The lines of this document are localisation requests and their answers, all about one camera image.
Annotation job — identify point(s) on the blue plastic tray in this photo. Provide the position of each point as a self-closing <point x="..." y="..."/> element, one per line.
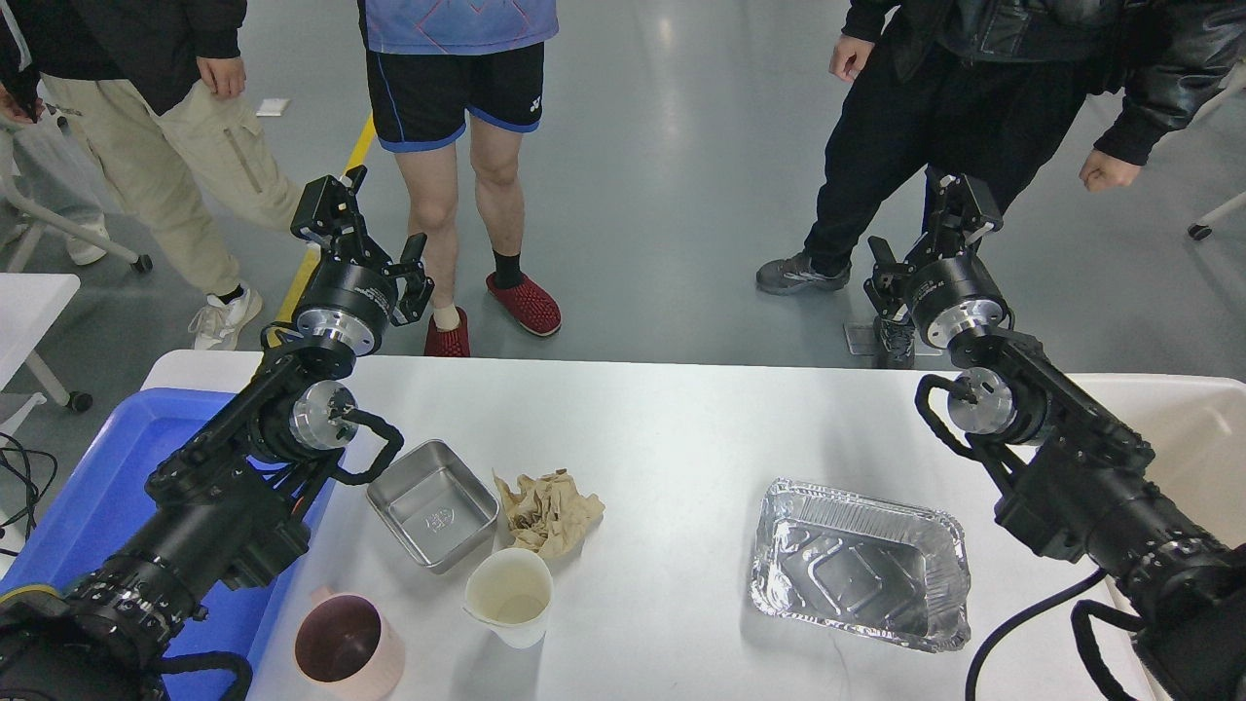
<point x="103" y="504"/>

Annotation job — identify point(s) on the square stainless steel tray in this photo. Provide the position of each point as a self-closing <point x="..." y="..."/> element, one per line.
<point x="434" y="505"/>

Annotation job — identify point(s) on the person in blue shorts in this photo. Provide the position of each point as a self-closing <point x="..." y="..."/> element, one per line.
<point x="440" y="69"/>

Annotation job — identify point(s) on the pink mug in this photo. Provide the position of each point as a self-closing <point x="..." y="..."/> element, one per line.
<point x="347" y="646"/>

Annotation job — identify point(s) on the white paper cup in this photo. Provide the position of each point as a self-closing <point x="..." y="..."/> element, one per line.
<point x="511" y="593"/>

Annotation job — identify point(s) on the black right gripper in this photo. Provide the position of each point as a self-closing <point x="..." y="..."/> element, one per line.
<point x="954" y="293"/>

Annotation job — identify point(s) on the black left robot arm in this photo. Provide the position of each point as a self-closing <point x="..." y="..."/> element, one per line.
<point x="231" y="503"/>

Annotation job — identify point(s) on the crumpled brown paper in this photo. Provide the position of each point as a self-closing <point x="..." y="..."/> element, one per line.
<point x="547" y="515"/>

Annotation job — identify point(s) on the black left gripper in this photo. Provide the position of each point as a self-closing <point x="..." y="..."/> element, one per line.
<point x="351" y="299"/>

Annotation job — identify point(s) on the white chair base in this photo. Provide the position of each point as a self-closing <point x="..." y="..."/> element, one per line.
<point x="44" y="179"/>

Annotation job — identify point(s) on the person in khaki trousers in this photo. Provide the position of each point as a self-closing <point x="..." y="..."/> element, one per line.
<point x="153" y="90"/>

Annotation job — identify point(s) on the white side table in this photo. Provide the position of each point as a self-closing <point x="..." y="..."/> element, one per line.
<point x="30" y="303"/>

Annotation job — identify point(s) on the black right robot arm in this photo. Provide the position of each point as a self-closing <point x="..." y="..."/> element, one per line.
<point x="1071" y="475"/>

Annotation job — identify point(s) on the aluminium foil tray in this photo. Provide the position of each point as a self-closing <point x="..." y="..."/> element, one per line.
<point x="896" y="573"/>

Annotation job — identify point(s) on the white rolling chair legs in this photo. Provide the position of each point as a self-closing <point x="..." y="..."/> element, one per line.
<point x="1201" y="228"/>

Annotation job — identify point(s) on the beige plastic bin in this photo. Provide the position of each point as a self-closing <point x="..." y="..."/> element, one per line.
<point x="1195" y="425"/>

